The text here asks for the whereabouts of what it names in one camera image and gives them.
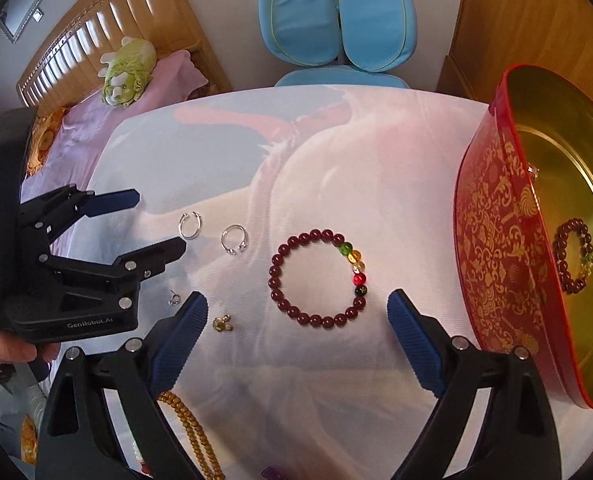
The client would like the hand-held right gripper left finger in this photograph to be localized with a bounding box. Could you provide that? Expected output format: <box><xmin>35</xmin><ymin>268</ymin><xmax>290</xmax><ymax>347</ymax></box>
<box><xmin>35</xmin><ymin>291</ymin><xmax>210</xmax><ymax>480</ymax></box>

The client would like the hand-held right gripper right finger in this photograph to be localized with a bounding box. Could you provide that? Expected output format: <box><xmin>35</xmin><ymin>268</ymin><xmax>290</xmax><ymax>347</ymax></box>
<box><xmin>386</xmin><ymin>288</ymin><xmax>562</xmax><ymax>480</ymax></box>

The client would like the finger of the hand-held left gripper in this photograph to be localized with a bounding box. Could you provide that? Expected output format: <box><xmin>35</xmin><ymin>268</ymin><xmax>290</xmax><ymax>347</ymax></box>
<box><xmin>45</xmin><ymin>237</ymin><xmax>187</xmax><ymax>312</ymax></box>
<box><xmin>19</xmin><ymin>185</ymin><xmax>141</xmax><ymax>257</ymax></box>

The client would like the silver ring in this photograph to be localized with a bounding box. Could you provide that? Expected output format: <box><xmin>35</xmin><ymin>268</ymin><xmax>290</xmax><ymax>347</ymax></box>
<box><xmin>220</xmin><ymin>224</ymin><xmax>250</xmax><ymax>256</ymax></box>
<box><xmin>179</xmin><ymin>211</ymin><xmax>202</xmax><ymax>240</ymax></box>

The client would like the white bead bracelet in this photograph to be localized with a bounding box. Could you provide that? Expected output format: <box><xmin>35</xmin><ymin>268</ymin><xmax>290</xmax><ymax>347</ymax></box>
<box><xmin>130</xmin><ymin>439</ymin><xmax>153</xmax><ymax>480</ymax></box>

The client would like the red gold-patterned round tin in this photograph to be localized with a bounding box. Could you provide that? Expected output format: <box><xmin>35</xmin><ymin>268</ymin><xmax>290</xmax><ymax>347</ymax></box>
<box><xmin>453</xmin><ymin>63</ymin><xmax>593</xmax><ymax>409</ymax></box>

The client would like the dark red bead bracelet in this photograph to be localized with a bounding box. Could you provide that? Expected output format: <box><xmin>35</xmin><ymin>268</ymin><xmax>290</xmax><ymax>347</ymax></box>
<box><xmin>269</xmin><ymin>229</ymin><xmax>368</xmax><ymax>330</ymax></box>

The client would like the person's left hand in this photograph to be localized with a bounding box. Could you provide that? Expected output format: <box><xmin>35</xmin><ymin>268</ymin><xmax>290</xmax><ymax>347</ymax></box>
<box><xmin>0</xmin><ymin>332</ymin><xmax>60</xmax><ymax>366</ymax></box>

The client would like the pink blanket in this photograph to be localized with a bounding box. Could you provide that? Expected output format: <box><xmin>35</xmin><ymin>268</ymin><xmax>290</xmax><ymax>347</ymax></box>
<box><xmin>21</xmin><ymin>50</ymin><xmax>210</xmax><ymax>221</ymax></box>

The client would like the yellow floral cloth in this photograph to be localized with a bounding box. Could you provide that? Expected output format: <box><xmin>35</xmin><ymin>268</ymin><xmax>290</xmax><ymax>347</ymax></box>
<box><xmin>24</xmin><ymin>105</ymin><xmax>72</xmax><ymax>176</ymax></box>

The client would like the green cabbage dog plush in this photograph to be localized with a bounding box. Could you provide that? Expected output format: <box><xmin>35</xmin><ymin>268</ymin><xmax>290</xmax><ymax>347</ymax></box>
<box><xmin>100</xmin><ymin>36</ymin><xmax>158</xmax><ymax>107</ymax></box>

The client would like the wooden slatted headboard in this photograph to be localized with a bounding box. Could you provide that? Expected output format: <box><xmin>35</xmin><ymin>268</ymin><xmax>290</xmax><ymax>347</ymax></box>
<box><xmin>15</xmin><ymin>0</ymin><xmax>234</xmax><ymax>108</ymax></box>

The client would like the blue chair backrest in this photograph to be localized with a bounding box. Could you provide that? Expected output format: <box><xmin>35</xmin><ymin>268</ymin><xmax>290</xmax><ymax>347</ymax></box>
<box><xmin>258</xmin><ymin>0</ymin><xmax>419</xmax><ymax>92</ymax></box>

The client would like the wooden wardrobe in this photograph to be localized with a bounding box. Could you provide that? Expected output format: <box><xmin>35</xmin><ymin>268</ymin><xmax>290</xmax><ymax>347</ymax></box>
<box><xmin>436</xmin><ymin>0</ymin><xmax>593</xmax><ymax>106</ymax></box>

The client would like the yellow bead necklace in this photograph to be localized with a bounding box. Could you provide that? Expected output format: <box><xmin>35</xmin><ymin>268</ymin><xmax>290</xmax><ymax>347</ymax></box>
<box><xmin>157</xmin><ymin>392</ymin><xmax>227</xmax><ymax>480</ymax></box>

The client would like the brown bead bracelet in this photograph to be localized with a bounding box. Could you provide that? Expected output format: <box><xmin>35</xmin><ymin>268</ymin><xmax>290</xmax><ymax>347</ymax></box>
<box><xmin>553</xmin><ymin>217</ymin><xmax>593</xmax><ymax>296</ymax></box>

